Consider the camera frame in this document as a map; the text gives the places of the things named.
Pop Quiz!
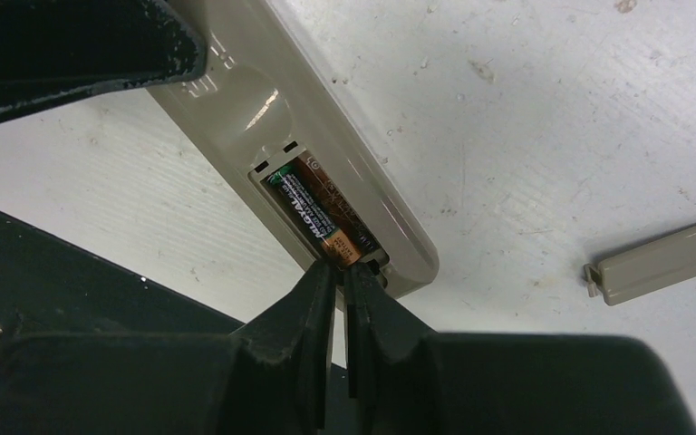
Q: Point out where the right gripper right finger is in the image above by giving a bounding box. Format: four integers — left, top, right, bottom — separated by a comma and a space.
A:
343, 264, 696, 434

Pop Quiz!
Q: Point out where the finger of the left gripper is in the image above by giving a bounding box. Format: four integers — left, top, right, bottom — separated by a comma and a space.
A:
0, 1, 207, 123

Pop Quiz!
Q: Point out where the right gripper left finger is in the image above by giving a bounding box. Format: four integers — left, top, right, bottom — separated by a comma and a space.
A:
0, 260, 337, 434

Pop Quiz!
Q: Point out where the green copper AAA battery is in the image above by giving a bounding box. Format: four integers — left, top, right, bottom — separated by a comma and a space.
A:
266, 164, 363, 268

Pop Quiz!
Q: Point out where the white grey remote control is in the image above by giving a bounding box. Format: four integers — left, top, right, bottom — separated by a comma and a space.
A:
151, 1, 440, 297

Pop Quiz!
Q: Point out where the grey battery cover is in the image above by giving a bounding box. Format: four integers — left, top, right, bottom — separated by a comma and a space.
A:
583, 224, 696, 306

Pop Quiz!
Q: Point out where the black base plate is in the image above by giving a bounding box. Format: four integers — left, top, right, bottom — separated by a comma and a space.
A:
0, 195, 349, 435

